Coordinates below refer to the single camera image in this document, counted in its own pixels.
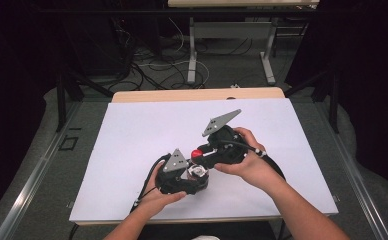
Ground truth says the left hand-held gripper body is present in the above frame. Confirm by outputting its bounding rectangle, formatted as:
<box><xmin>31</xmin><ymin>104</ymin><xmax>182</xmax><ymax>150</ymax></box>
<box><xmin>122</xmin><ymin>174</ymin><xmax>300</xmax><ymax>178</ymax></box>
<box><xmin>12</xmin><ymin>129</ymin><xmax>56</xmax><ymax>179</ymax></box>
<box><xmin>155</xmin><ymin>148</ymin><xmax>196</xmax><ymax>196</ymax></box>

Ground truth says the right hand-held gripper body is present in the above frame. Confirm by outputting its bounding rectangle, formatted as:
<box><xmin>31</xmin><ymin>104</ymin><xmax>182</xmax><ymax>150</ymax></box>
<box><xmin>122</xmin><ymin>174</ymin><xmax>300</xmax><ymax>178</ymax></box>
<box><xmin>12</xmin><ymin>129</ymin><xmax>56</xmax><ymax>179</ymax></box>
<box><xmin>198</xmin><ymin>108</ymin><xmax>250</xmax><ymax>168</ymax></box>

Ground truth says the dark soda bottle red label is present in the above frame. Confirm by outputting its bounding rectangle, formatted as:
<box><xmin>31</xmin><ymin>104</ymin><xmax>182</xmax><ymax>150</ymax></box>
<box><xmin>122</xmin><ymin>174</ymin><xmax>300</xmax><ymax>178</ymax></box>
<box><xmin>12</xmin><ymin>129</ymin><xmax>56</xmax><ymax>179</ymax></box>
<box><xmin>186</xmin><ymin>164</ymin><xmax>210</xmax><ymax>188</ymax></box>

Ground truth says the person's left hand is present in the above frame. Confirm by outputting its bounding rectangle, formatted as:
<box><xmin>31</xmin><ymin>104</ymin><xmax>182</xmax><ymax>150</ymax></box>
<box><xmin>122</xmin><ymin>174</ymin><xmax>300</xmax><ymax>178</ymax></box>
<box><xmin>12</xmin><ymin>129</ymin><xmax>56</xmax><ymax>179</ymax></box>
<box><xmin>137</xmin><ymin>163</ymin><xmax>188</xmax><ymax>218</ymax></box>

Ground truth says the person's right hand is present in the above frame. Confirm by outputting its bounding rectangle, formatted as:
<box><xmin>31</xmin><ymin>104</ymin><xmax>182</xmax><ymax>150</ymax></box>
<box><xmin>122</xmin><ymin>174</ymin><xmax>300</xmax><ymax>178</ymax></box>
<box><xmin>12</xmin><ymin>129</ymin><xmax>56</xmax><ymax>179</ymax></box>
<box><xmin>214</xmin><ymin>127</ymin><xmax>280</xmax><ymax>193</ymax></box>

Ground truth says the white table mat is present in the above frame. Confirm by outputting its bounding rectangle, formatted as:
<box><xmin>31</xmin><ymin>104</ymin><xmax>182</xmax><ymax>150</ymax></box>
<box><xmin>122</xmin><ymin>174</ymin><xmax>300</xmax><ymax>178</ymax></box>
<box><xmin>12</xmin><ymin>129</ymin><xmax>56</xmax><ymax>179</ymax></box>
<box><xmin>69</xmin><ymin>98</ymin><xmax>339</xmax><ymax>223</ymax></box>

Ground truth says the white-legged background table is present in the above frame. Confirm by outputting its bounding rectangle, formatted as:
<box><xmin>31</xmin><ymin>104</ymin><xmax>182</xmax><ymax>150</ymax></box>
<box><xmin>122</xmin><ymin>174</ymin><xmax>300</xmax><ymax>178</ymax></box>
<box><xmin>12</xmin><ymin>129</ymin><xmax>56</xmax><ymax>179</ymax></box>
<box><xmin>167</xmin><ymin>0</ymin><xmax>320</xmax><ymax>86</ymax></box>

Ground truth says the black metal stand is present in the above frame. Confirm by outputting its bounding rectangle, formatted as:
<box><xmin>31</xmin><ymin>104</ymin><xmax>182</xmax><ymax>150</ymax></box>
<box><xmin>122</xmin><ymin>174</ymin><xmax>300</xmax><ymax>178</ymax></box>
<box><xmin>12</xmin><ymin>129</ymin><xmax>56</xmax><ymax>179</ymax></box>
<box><xmin>284</xmin><ymin>65</ymin><xmax>342</xmax><ymax>135</ymax></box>
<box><xmin>55</xmin><ymin>64</ymin><xmax>115</xmax><ymax>133</ymax></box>

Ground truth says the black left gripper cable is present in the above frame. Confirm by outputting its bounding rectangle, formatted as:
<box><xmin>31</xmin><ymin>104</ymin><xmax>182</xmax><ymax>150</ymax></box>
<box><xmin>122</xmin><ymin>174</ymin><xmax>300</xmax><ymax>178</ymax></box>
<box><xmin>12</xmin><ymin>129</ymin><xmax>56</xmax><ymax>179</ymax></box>
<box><xmin>129</xmin><ymin>153</ymin><xmax>171</xmax><ymax>214</ymax></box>

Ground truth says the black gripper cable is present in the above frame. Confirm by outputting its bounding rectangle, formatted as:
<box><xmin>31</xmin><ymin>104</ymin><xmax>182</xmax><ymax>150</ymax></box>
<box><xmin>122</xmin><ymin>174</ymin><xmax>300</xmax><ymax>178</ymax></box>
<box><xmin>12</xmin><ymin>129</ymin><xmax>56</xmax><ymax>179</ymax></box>
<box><xmin>220</xmin><ymin>139</ymin><xmax>287</xmax><ymax>182</ymax></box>
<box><xmin>129</xmin><ymin>153</ymin><xmax>171</xmax><ymax>214</ymax></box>

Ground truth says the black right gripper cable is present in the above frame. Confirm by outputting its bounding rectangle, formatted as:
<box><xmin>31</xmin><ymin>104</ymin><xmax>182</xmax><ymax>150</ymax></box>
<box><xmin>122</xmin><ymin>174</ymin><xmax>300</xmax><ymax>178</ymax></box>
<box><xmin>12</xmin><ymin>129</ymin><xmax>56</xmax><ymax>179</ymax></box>
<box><xmin>220</xmin><ymin>139</ymin><xmax>287</xmax><ymax>182</ymax></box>

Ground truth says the tangle of floor cables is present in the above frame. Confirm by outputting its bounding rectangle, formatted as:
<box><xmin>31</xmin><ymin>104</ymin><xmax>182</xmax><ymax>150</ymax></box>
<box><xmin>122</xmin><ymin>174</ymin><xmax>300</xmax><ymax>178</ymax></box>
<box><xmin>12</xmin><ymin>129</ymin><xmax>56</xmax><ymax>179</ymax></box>
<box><xmin>110</xmin><ymin>18</ymin><xmax>213</xmax><ymax>92</ymax></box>

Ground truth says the aluminium floor rail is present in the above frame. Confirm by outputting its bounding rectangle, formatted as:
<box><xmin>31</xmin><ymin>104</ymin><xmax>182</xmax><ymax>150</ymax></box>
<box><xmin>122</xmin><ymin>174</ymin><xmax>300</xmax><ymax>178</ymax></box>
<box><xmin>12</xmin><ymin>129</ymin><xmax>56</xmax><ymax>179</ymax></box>
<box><xmin>0</xmin><ymin>101</ymin><xmax>83</xmax><ymax>240</ymax></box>
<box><xmin>313</xmin><ymin>101</ymin><xmax>388</xmax><ymax>240</ymax></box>

